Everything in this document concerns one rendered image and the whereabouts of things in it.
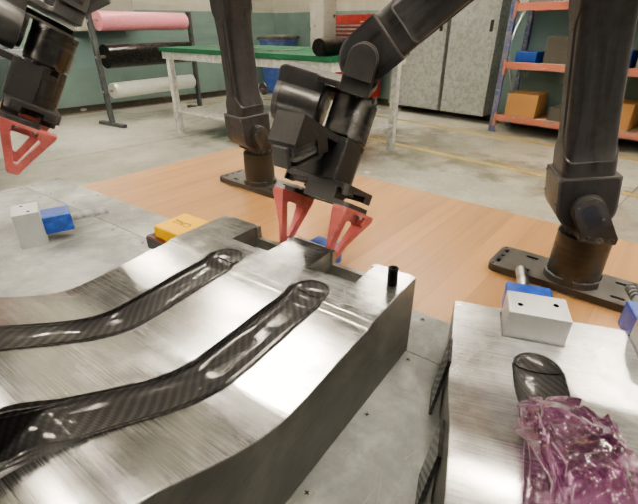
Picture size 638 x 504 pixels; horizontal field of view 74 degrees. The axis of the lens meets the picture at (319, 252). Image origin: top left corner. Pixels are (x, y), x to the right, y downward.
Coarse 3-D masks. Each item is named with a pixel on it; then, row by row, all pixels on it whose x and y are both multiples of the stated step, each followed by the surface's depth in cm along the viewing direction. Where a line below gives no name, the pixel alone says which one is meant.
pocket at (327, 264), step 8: (328, 256) 45; (312, 264) 43; (320, 264) 44; (328, 264) 45; (336, 264) 45; (328, 272) 46; (336, 272) 45; (344, 272) 45; (352, 272) 44; (360, 272) 44; (352, 280) 44
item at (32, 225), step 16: (16, 208) 65; (32, 208) 65; (64, 208) 68; (96, 208) 70; (16, 224) 63; (32, 224) 64; (48, 224) 65; (64, 224) 67; (32, 240) 65; (48, 240) 66
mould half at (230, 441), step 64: (192, 256) 44; (256, 256) 44; (320, 256) 44; (0, 320) 31; (64, 320) 34; (192, 320) 35; (320, 320) 35; (384, 320) 36; (0, 384) 23; (64, 384) 25; (256, 384) 29; (320, 384) 29; (64, 448) 20; (128, 448) 21; (192, 448) 22; (256, 448) 25; (320, 448) 33
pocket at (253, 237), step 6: (252, 228) 50; (258, 228) 50; (240, 234) 49; (246, 234) 49; (252, 234) 50; (258, 234) 51; (240, 240) 49; (246, 240) 50; (252, 240) 51; (258, 240) 51; (264, 240) 50; (270, 240) 50; (258, 246) 51; (264, 246) 51; (270, 246) 50
